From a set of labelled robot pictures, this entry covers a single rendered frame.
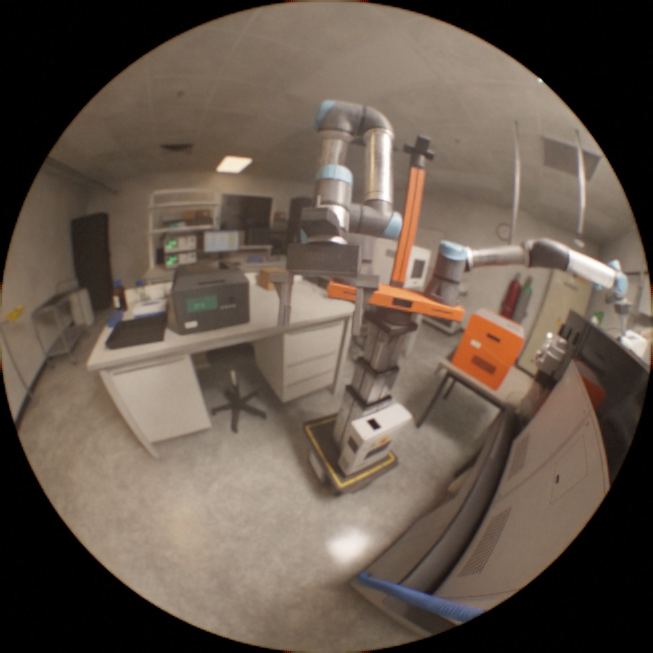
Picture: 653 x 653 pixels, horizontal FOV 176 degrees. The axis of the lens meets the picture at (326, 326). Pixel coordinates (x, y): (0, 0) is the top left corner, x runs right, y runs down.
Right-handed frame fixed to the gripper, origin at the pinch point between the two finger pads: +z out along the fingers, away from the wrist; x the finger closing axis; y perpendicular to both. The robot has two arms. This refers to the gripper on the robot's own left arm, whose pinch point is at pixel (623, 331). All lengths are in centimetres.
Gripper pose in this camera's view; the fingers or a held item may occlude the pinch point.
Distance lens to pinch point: 134.9
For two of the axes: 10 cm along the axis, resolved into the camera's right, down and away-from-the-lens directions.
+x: 8.3, -1.4, 5.3
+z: 2.1, 9.7, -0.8
